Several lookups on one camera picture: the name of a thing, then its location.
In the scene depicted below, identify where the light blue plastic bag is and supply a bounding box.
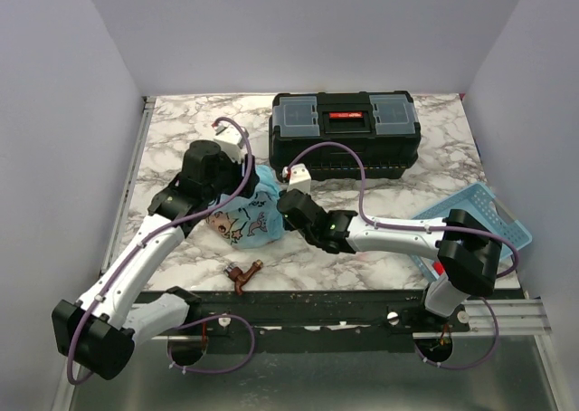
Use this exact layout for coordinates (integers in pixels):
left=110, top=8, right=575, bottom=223
left=205, top=165, right=284, bottom=249

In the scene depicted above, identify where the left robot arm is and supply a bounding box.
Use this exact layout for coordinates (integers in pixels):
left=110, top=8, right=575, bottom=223
left=52, top=139, right=259, bottom=386

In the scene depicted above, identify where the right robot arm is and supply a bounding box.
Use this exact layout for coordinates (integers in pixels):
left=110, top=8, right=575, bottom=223
left=277, top=189, right=502, bottom=331

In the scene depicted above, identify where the red fake strawberry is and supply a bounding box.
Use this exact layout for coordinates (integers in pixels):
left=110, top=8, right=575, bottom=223
left=432, top=262, right=445, bottom=276

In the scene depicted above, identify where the brown brass faucet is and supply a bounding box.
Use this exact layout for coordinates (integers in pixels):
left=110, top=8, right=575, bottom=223
left=223, top=260, right=263, bottom=295

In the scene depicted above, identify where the black plastic toolbox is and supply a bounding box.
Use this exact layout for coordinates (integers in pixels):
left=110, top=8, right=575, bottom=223
left=269, top=91, right=422, bottom=179

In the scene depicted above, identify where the light blue plastic basket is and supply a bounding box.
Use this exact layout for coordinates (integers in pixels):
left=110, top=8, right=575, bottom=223
left=398, top=182, right=533, bottom=289

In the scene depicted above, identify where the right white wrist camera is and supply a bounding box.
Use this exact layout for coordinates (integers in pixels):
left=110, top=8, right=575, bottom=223
left=281, top=164, right=312, bottom=195

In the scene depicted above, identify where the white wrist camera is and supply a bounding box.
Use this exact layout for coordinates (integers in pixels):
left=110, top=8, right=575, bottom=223
left=213, top=123, right=244, bottom=164
left=281, top=164, right=312, bottom=195

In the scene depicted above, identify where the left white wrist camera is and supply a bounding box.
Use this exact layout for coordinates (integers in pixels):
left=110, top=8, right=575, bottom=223
left=213, top=123, right=244, bottom=164

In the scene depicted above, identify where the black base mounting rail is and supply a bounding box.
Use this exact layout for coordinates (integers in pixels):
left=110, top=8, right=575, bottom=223
left=165, top=290, right=469, bottom=354

